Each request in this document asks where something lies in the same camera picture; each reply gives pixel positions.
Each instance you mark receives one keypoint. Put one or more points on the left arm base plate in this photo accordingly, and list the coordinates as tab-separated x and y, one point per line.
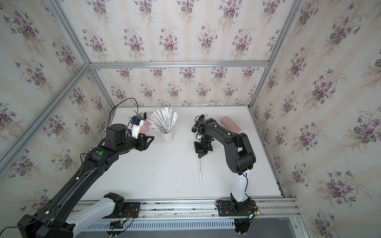
130	210

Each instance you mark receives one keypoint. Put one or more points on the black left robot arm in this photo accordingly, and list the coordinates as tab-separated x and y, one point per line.
53	219

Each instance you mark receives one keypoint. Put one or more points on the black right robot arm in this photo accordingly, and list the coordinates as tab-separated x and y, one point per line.
239	155

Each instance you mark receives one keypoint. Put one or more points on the bundle of wrapped straws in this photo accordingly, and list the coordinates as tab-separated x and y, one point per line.
163	120

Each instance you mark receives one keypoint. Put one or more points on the black stapler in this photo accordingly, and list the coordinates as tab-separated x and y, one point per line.
198	120

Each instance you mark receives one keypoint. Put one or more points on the aluminium mounting rail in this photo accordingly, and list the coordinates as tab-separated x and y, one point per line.
151	209

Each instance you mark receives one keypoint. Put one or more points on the white straw cup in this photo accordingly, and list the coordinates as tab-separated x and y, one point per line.
167	137

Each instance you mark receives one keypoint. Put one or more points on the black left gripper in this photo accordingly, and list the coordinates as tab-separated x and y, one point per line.
144	145

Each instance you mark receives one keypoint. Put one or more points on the pink pen cup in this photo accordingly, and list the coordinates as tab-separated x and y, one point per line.
145	127

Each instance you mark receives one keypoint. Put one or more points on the pink eraser case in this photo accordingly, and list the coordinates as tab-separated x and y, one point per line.
230	124

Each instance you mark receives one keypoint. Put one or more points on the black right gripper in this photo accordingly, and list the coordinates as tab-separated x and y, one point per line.
200	151

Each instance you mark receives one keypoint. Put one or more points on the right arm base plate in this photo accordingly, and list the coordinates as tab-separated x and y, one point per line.
228	208

